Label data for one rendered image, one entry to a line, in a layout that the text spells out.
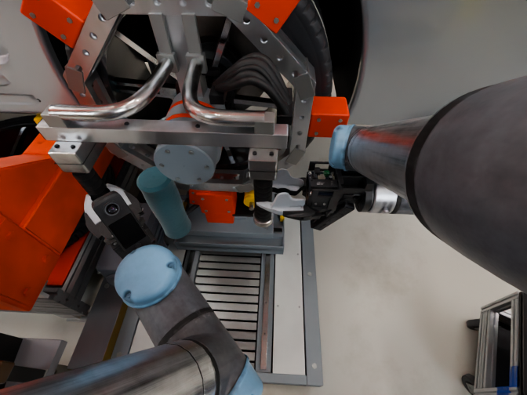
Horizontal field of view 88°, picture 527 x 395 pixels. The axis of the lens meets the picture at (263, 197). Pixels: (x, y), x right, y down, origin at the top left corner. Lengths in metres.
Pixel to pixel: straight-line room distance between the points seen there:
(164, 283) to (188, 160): 0.31
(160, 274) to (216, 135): 0.24
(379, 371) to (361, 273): 0.40
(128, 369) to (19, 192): 0.73
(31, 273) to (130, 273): 0.60
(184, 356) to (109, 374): 0.07
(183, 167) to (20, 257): 0.48
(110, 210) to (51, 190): 0.48
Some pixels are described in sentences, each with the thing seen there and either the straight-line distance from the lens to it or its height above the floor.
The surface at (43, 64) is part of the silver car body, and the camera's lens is 0.98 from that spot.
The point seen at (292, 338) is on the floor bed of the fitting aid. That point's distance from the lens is 1.22.
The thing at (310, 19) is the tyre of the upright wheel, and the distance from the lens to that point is 0.66.
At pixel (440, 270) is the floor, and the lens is 1.62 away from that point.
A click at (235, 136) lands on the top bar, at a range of 0.46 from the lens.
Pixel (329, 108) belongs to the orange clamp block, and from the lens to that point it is 0.69.
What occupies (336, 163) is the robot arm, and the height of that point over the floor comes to 0.95.
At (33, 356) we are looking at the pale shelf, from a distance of 1.02.
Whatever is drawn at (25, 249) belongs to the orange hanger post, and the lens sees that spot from 0.92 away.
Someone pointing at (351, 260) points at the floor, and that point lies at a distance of 1.46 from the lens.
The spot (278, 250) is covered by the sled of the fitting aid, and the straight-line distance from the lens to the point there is 1.27.
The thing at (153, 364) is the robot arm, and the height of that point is 1.03.
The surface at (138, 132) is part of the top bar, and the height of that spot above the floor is 0.98.
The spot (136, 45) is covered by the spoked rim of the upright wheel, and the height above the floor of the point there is 0.98.
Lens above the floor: 1.27
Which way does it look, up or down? 53 degrees down
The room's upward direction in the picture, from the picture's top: straight up
